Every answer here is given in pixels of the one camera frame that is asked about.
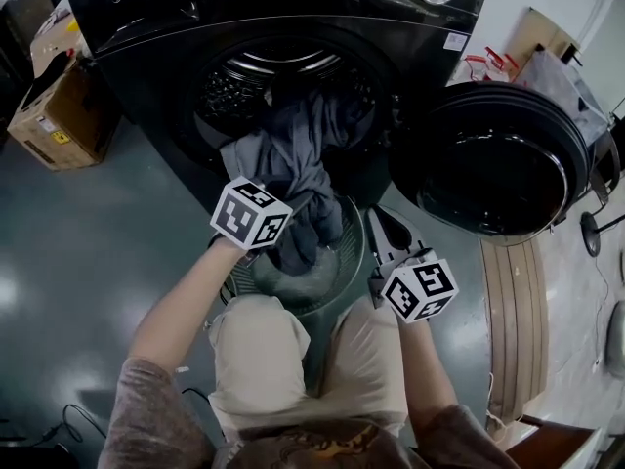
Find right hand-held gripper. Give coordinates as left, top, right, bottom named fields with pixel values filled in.
left=365, top=205, right=460, bottom=324

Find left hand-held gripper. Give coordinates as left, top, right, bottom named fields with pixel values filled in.
left=209, top=176, right=294, bottom=268

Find green plastic laundry basket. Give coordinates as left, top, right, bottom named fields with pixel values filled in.
left=222, top=195, right=367, bottom=395

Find dark grey clothes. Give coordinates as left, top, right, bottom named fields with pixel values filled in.
left=219, top=88, right=365, bottom=277

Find black washing machine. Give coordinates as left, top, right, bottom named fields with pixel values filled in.
left=67, top=0, right=494, bottom=214

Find person's left forearm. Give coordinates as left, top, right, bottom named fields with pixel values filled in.
left=129, top=236, right=245, bottom=375

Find person's right forearm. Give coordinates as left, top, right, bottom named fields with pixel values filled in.
left=395, top=318, right=460, bottom=439

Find round black washer door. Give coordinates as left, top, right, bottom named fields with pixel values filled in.
left=388, top=80, right=592, bottom=248

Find person's beige trousers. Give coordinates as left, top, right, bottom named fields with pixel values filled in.
left=207, top=293, right=409, bottom=442

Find beige grooved wooden board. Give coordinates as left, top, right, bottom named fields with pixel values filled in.
left=480, top=236, right=551, bottom=427

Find open cardboard box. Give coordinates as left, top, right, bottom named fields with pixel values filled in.
left=7, top=10, right=123, bottom=173

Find pile of red-lidded clear containers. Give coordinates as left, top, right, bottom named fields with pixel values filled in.
left=463, top=46, right=519, bottom=85

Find black round-back chair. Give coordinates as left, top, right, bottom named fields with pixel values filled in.
left=588, top=124, right=621, bottom=209

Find translucent plastic bag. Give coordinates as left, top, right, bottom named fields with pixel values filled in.
left=517, top=49, right=606, bottom=146

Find person's brown printed t-shirt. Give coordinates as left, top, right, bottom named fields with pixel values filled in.
left=100, top=357, right=519, bottom=469

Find white round basin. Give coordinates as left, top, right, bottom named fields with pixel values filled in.
left=604, top=300, right=625, bottom=378

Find flat cardboard panel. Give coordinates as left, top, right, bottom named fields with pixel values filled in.
left=512, top=6, right=582, bottom=67

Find brown wooden cabinet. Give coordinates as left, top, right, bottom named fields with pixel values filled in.
left=507, top=415, right=606, bottom=469

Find black pedestal fan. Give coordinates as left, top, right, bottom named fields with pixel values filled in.
left=580, top=210, right=625, bottom=258

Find white floor cable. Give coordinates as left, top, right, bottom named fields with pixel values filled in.
left=593, top=256, right=612, bottom=365

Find black floor cable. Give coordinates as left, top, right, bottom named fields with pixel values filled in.
left=0, top=403, right=108, bottom=458

